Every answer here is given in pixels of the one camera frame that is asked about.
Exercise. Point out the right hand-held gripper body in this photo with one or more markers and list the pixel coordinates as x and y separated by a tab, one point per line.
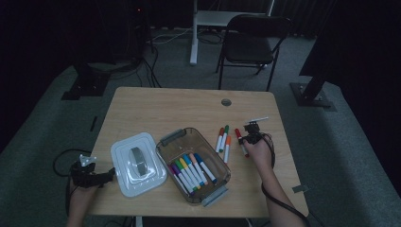
254	129

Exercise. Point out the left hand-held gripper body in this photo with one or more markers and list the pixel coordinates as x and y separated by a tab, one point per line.
85	176

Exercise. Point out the white box lid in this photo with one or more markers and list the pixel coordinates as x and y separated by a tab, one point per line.
126	176

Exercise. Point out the orange marker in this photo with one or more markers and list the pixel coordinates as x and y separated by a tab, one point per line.
227	139

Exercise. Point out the green marker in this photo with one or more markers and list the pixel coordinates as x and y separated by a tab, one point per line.
226	128
179	164

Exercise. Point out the clear storage box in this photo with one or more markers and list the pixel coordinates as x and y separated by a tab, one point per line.
189	142

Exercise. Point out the light blue marker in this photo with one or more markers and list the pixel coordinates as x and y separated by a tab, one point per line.
187	157

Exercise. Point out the purple marker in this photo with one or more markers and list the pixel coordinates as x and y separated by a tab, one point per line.
174	168

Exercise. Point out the yellow marker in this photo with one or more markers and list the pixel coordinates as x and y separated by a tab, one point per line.
183	160

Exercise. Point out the person's left hand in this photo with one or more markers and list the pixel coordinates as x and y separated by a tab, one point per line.
82	197

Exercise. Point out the person's right hand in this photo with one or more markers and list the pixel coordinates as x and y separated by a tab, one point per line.
263	157

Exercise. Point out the grey table grommet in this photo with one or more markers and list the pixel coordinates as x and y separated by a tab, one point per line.
226	102

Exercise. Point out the black floor tape strip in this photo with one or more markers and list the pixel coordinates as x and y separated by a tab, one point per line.
94	123

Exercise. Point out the white table leg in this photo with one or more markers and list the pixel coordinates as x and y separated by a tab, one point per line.
138	222

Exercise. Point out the black stand base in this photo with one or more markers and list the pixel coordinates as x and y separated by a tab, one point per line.
88	86
310	94

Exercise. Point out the grey tape piece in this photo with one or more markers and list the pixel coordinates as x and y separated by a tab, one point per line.
300	188

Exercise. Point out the black folding chair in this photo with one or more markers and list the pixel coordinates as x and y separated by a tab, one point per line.
249	47

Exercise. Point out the black computer tower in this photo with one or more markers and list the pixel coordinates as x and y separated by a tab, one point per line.
138	19

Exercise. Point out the white desk frame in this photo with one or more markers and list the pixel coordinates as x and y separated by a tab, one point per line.
194	47

